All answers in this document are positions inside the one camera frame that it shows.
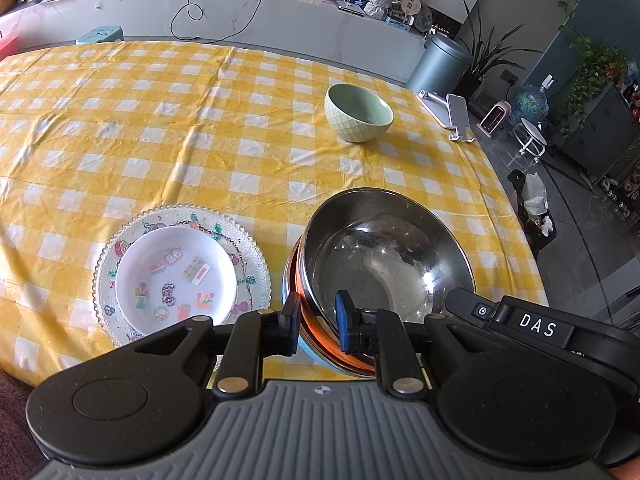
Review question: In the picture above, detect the long-leaf potted plant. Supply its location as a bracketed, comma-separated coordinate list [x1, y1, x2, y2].
[459, 2, 542, 102]

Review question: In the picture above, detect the green ceramic bowl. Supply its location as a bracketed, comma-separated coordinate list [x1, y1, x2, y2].
[323, 83, 395, 145]

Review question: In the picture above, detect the orange steel bowl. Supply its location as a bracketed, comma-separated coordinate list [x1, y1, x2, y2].
[292, 187, 477, 377]

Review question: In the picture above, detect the decorative display plate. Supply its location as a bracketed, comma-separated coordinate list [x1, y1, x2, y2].
[412, 2, 434, 34]

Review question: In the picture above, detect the black power cable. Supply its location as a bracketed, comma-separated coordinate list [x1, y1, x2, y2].
[169, 0, 264, 41]

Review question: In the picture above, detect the pink space heater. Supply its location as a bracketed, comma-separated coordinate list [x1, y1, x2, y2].
[474, 99, 512, 139]

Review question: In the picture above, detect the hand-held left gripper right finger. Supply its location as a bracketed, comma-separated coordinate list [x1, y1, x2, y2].
[334, 289, 482, 396]

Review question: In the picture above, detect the blue steel bowl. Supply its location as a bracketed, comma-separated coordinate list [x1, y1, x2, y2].
[282, 240, 377, 378]

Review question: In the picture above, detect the blue water jug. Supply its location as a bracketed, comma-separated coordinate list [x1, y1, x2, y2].
[512, 74, 559, 126]

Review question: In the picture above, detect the light blue plastic stool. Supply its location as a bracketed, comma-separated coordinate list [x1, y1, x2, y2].
[74, 24, 125, 46]

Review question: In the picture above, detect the clear glass flower plate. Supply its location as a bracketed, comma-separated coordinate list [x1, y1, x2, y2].
[92, 203, 273, 349]

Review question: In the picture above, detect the black waste bin with bag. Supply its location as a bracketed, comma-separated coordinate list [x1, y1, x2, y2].
[507, 168, 557, 262]

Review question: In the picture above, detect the grey-blue metal trash can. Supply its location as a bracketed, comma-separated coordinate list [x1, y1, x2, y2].
[405, 33, 474, 96]

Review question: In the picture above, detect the white marble tv console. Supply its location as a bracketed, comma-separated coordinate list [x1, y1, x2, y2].
[0, 0, 432, 87]

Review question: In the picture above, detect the small white sticker dish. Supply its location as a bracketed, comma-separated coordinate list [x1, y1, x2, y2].
[114, 226, 239, 337]

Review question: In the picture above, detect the white phone stand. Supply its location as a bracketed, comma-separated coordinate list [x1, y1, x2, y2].
[416, 88, 477, 144]

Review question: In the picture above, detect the trailing pothos plant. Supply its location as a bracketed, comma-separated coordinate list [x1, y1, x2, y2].
[554, 34, 629, 137]

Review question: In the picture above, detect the white round stool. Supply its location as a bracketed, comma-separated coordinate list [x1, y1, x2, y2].
[510, 117, 550, 164]

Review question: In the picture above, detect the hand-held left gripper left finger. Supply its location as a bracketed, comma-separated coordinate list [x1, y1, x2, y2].
[100, 292, 303, 402]

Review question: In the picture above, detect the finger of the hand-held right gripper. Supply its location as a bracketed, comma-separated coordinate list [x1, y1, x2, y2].
[444, 287, 502, 332]

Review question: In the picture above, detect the yellow checked tablecloth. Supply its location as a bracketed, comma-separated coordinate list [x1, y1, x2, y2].
[0, 37, 552, 387]

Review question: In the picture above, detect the dark grey drawer cabinet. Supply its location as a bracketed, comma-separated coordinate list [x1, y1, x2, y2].
[554, 79, 640, 182]

